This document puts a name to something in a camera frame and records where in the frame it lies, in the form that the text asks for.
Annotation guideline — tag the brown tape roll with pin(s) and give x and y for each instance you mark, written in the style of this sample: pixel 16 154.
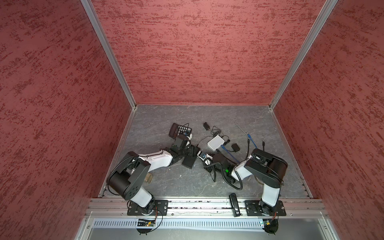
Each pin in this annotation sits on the brown tape roll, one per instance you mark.
pixel 148 178

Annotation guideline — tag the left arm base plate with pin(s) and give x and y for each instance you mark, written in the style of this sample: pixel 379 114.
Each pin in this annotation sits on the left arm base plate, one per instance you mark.
pixel 155 207

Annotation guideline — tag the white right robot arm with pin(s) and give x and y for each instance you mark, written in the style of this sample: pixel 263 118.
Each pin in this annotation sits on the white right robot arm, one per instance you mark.
pixel 268 169

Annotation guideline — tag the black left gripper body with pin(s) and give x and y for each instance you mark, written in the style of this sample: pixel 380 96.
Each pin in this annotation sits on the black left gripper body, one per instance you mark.
pixel 182 151

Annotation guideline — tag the aluminium left corner post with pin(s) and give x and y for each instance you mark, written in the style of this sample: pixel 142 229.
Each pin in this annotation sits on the aluminium left corner post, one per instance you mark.
pixel 97 26

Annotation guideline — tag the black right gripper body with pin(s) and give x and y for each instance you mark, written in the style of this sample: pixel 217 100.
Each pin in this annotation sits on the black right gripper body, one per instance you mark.
pixel 212 166

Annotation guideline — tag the aluminium corner post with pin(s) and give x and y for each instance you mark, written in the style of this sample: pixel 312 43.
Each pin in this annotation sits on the aluminium corner post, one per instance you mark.
pixel 321 19
pixel 97 26

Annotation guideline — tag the white network switch box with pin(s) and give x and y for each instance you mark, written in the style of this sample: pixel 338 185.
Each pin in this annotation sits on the white network switch box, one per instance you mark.
pixel 215 143

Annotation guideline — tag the black power adapter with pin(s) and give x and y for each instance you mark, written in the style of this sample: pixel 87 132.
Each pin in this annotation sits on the black power adapter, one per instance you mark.
pixel 206 126
pixel 235 147

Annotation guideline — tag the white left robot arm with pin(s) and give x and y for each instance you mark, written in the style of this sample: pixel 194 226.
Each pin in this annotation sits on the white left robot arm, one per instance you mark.
pixel 127 178

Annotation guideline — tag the black desk calculator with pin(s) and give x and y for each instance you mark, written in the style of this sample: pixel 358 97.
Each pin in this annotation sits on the black desk calculator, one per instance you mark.
pixel 177 129

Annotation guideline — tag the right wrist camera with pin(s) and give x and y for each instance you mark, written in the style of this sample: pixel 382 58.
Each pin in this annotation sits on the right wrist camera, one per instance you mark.
pixel 206 159

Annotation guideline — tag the aluminium right corner post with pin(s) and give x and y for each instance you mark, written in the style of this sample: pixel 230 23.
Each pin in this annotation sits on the aluminium right corner post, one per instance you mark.
pixel 321 19

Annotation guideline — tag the white slotted cable duct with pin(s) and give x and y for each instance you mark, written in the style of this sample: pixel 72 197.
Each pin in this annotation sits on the white slotted cable duct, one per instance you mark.
pixel 192 224

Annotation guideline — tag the black stapler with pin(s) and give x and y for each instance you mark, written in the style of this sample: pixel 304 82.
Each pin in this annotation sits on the black stapler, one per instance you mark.
pixel 235 205

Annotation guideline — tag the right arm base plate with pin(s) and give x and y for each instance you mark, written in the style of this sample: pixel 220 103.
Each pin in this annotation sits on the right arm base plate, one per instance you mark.
pixel 257 209

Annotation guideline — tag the black smartphone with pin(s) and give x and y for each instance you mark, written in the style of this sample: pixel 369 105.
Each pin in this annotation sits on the black smartphone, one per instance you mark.
pixel 191 160

